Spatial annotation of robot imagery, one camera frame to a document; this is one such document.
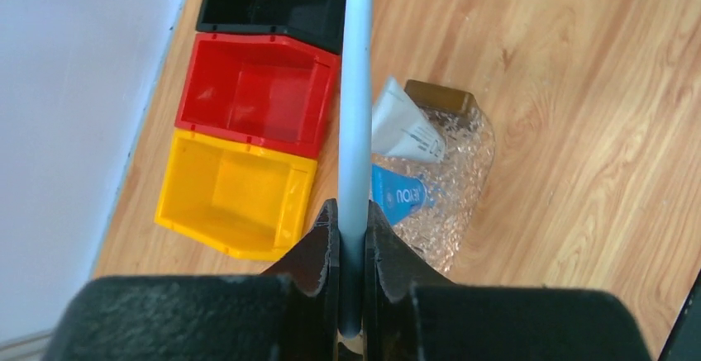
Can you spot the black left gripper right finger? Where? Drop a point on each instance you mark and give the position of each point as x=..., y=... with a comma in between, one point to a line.
x=413, y=312

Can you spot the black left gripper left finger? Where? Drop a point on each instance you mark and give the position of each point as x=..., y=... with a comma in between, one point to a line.
x=287, y=312

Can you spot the blue toothpaste tube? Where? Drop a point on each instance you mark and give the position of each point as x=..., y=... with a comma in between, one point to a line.
x=399, y=196

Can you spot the clear textured toiletry holder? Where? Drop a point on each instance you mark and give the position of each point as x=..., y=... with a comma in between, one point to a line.
x=456, y=182

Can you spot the white toothpaste tube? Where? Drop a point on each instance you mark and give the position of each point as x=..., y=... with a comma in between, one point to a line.
x=400, y=129

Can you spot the yellow plastic bin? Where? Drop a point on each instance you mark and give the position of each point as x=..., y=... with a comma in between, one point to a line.
x=243, y=200

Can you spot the red plastic bin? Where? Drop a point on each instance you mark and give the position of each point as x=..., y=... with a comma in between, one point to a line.
x=269, y=91

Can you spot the black plastic bin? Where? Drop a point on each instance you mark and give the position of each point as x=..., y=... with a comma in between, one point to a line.
x=316, y=22

